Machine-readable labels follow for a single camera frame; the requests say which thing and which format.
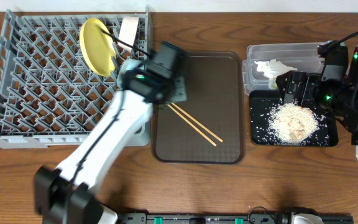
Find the wooden chopstick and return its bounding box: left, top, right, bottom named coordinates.
left=168, top=105, right=217, bottom=147
left=169, top=103, right=223, bottom=142

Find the pink bowl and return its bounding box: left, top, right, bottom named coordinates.
left=118, top=16, right=139, bottom=52

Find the yellow plate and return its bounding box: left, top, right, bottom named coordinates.
left=80, top=17, right=116, bottom=77

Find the light blue bowl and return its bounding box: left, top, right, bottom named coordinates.
left=116, top=58, right=141, bottom=89

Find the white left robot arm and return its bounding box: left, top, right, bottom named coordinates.
left=34, top=69, right=154, bottom=223

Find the crumpled white paper waste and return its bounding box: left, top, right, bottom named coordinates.
left=255, top=59, right=298, bottom=90

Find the rice food waste pile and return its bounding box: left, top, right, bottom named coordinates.
left=270, top=103, right=318, bottom=146

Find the grey plastic dishwasher rack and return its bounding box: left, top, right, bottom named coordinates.
left=0, top=11, right=152, bottom=149

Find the clear plastic bin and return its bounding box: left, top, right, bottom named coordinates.
left=242, top=43, right=324, bottom=94

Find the brown serving tray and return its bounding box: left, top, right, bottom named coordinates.
left=152, top=52, right=245, bottom=164

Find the black tray bin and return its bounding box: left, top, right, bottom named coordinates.
left=249, top=90, right=339, bottom=147

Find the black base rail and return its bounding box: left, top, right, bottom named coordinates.
left=117, top=206, right=354, bottom=224

